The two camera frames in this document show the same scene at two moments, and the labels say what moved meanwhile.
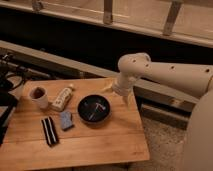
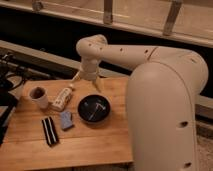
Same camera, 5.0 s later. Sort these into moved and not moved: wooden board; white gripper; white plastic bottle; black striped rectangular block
Moved: white gripper
Not moved: white plastic bottle; wooden board; black striped rectangular block
